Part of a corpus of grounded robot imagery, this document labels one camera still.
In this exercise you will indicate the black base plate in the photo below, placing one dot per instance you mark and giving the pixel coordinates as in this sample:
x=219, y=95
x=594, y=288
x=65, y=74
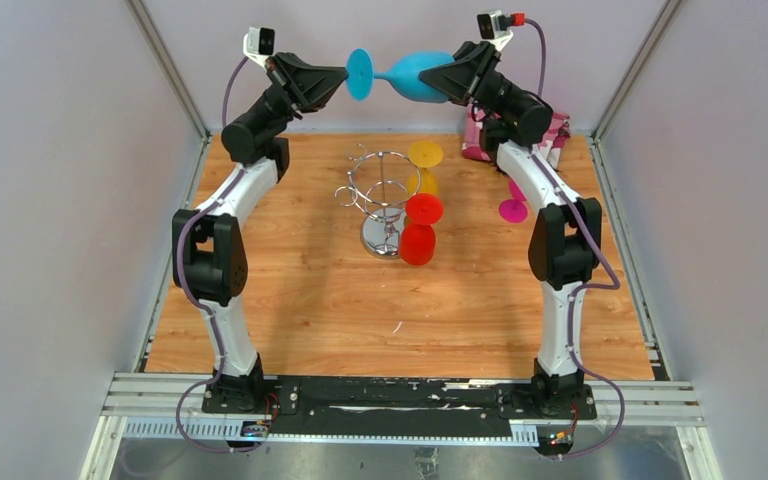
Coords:
x=394, y=406

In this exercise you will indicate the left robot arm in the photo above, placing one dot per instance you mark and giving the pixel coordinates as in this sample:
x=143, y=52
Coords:
x=210, y=262

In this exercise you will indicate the blue wine glass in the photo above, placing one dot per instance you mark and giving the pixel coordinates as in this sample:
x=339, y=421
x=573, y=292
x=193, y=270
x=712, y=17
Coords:
x=403, y=76

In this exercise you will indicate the pink camouflage cloth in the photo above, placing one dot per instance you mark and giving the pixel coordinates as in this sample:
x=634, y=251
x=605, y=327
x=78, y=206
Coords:
x=550, y=147

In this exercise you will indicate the aluminium frame rail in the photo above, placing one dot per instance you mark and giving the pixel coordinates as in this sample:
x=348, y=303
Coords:
x=168, y=406

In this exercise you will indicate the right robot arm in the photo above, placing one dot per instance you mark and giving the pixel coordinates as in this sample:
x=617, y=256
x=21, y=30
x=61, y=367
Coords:
x=565, y=243

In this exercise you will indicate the pink wine glass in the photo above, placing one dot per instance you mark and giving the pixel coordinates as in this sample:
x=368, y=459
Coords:
x=514, y=209

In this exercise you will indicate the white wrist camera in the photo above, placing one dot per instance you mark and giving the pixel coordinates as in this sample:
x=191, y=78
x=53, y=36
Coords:
x=259, y=45
x=496, y=26

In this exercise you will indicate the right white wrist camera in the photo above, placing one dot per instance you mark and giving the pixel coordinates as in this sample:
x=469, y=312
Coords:
x=496, y=26

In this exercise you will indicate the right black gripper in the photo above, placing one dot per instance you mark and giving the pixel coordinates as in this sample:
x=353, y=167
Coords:
x=465, y=79

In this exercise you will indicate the yellow wine glass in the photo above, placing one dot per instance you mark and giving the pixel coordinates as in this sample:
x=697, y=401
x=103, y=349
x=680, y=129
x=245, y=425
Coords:
x=424, y=155

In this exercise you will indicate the chrome wine glass rack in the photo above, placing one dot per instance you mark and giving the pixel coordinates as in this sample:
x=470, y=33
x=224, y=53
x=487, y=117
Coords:
x=376, y=185

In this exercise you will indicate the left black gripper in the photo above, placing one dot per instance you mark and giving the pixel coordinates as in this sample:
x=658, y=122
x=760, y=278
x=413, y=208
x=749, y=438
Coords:
x=301, y=89

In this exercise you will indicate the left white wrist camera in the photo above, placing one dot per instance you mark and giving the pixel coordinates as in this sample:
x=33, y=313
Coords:
x=259, y=45

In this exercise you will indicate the red wine glass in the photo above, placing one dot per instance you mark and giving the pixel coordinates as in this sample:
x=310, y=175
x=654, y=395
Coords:
x=418, y=239

